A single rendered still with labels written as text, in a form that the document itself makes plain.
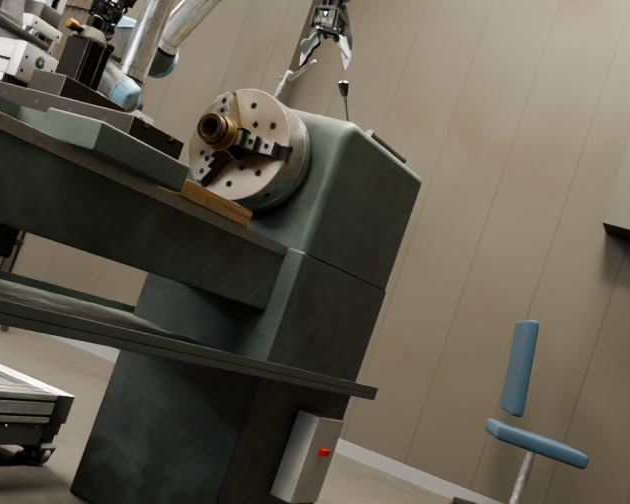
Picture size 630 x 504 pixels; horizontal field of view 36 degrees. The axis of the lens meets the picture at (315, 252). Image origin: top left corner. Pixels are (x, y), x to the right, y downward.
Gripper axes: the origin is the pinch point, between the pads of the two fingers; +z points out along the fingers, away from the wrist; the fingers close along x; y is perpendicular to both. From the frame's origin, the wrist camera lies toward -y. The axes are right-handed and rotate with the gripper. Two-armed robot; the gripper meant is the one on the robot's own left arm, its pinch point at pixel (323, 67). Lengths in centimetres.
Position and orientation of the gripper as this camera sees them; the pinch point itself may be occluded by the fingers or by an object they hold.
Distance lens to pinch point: 255.2
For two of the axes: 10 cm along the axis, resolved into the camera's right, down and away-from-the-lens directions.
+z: -2.1, 9.7, -1.2
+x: 9.3, 1.6, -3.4
